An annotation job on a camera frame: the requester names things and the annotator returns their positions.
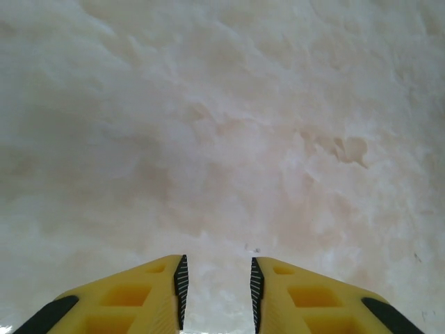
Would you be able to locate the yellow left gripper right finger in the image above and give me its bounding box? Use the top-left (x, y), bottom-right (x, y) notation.
top-left (250, 256), bottom-right (432, 334)

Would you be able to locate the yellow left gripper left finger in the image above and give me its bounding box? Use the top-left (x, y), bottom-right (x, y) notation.
top-left (13, 254), bottom-right (188, 334)

